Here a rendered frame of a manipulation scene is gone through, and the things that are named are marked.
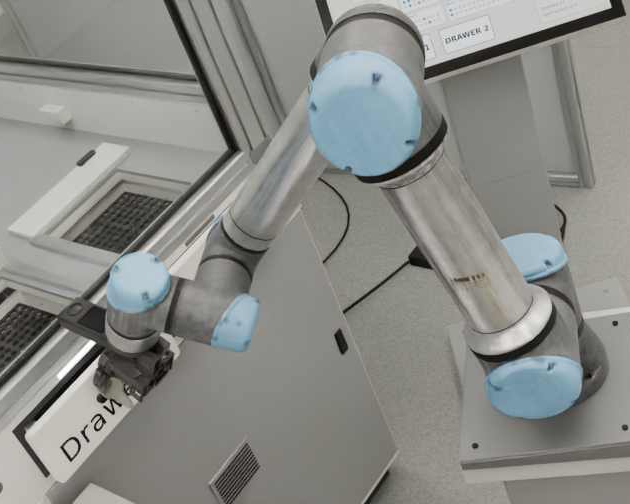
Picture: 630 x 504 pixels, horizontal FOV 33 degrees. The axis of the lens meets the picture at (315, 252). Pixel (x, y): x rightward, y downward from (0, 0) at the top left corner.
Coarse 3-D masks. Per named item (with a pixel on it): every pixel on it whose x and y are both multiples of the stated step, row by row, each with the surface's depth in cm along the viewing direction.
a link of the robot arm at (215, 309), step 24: (216, 264) 139; (192, 288) 134; (216, 288) 136; (240, 288) 138; (168, 312) 133; (192, 312) 133; (216, 312) 133; (240, 312) 134; (192, 336) 135; (216, 336) 134; (240, 336) 134
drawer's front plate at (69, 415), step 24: (168, 336) 174; (96, 360) 165; (72, 384) 162; (72, 408) 161; (96, 408) 165; (120, 408) 169; (48, 432) 158; (72, 432) 162; (96, 432) 166; (48, 456) 159; (72, 456) 163
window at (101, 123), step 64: (0, 0) 146; (64, 0) 154; (128, 0) 163; (0, 64) 148; (64, 64) 156; (128, 64) 165; (192, 64) 176; (0, 128) 150; (64, 128) 158; (128, 128) 168; (192, 128) 179; (0, 192) 151; (64, 192) 160; (128, 192) 170; (0, 256) 153; (64, 256) 162; (0, 320) 155
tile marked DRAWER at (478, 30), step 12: (456, 24) 191; (468, 24) 191; (480, 24) 190; (444, 36) 191; (456, 36) 191; (468, 36) 190; (480, 36) 190; (492, 36) 190; (444, 48) 191; (456, 48) 191
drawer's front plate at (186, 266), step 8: (200, 240) 181; (192, 248) 180; (200, 248) 180; (184, 256) 179; (192, 256) 179; (200, 256) 180; (176, 264) 178; (184, 264) 178; (192, 264) 179; (176, 272) 177; (184, 272) 178; (192, 272) 180
